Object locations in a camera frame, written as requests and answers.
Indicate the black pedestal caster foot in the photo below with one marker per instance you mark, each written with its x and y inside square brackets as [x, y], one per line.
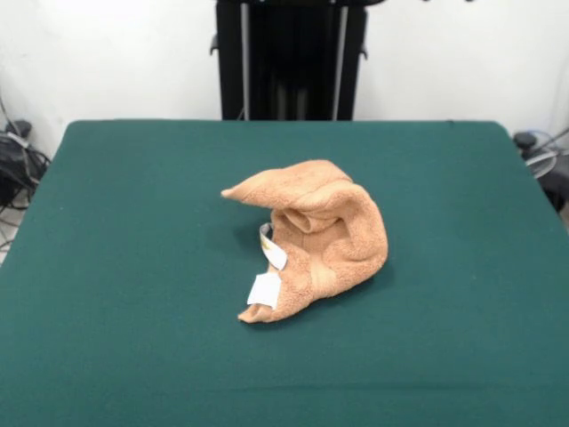
[525, 140]
[18, 127]

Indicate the tan terry towel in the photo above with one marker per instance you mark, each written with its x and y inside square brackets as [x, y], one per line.
[351, 222]

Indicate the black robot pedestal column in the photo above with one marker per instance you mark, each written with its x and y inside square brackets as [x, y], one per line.
[289, 66]

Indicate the dark green table cloth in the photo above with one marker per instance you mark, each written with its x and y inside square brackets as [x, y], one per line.
[133, 267]

